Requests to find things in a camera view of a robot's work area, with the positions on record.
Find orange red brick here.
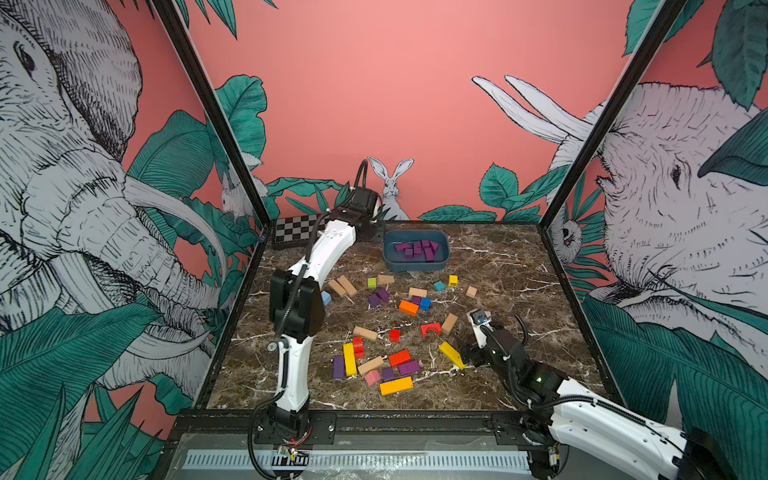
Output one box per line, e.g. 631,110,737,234
388,349,412,368

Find natural wood brick middle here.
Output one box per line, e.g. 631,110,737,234
353,326,379,341

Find black white checkerboard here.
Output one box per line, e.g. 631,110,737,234
272,214,328,250

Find long yellow brick front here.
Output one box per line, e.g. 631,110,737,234
379,376,414,396

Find pink brick front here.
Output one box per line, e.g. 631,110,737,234
365,370,382,386

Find natural wood brick pair left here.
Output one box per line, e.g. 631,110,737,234
328,275,357,296

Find natural wood brick front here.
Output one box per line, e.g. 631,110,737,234
358,356,385,376

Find metal front rail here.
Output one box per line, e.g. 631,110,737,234
181,449,531,474

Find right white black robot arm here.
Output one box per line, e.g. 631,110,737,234
466,308,736,479

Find natural wood brick centre back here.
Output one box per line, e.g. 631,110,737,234
408,287,428,298

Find purple brick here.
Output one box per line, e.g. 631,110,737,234
421,239,440,263
332,355,346,380
398,360,421,376

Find angled yellow brick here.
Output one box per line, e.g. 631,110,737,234
439,341,466,370

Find red stacked brick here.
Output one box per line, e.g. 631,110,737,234
352,336,365,359

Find teal plastic storage bin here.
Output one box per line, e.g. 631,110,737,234
382,229,451,272

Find orange brick centre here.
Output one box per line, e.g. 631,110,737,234
398,300,419,317

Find red arch brick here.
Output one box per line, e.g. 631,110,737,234
420,322,442,338

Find purple bricks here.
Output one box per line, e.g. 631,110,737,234
367,287,390,308

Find upright yellow brick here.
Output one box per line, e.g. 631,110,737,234
343,343,357,377

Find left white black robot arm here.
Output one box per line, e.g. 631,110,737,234
248,159,381,445

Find natural wood brick upright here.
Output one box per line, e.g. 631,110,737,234
441,313,458,335

